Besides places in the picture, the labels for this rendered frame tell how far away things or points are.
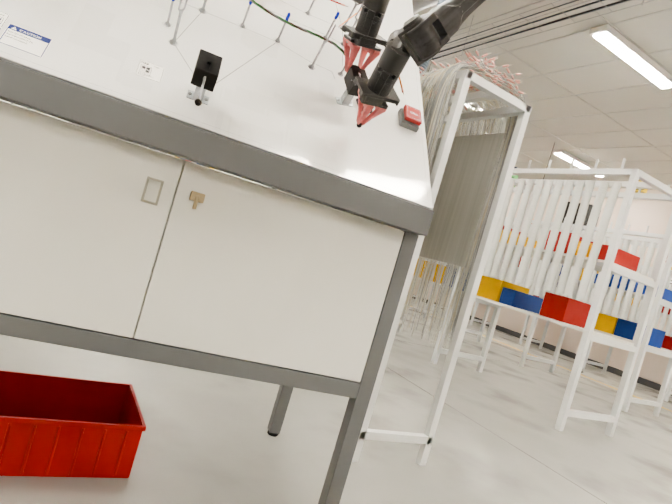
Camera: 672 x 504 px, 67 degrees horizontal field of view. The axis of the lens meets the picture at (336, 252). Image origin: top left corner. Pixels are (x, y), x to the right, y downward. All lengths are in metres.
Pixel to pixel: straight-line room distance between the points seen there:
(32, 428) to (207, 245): 0.59
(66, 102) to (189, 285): 0.43
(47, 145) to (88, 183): 0.10
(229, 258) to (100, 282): 0.27
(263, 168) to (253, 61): 0.31
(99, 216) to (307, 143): 0.47
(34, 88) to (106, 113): 0.13
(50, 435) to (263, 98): 0.93
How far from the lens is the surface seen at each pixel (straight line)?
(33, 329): 1.19
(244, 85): 1.25
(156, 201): 1.13
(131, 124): 1.10
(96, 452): 1.45
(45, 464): 1.45
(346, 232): 1.21
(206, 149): 1.10
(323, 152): 1.20
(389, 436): 1.97
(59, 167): 1.15
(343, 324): 1.25
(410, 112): 1.42
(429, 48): 1.15
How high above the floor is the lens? 0.71
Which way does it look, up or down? level
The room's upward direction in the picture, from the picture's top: 16 degrees clockwise
